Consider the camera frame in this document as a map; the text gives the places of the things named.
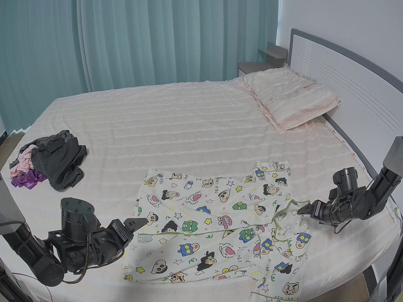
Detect bed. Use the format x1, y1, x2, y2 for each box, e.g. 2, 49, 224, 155
0, 28, 403, 302

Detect grey garment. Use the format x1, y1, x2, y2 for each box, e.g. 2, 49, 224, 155
18, 130, 73, 156

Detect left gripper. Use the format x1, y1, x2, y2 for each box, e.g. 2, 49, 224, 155
105, 217, 149, 248

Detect grey bedside table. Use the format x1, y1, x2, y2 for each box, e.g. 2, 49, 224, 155
238, 42, 288, 76

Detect black shirt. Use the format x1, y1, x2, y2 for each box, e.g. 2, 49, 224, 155
31, 131, 88, 192

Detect pink garment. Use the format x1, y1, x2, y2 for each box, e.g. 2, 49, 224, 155
9, 145, 34, 179

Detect white printed pyjama top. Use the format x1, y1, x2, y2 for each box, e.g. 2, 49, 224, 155
122, 160, 312, 302

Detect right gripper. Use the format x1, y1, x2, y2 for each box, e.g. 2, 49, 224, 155
309, 199, 332, 223

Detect blue-green curtain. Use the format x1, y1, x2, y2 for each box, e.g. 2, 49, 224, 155
0, 0, 83, 131
77, 0, 280, 94

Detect pale pink striped pillow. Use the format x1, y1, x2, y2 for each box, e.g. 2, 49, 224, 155
242, 67, 342, 134

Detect purple garment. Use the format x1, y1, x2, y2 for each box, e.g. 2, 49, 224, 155
11, 171, 48, 189

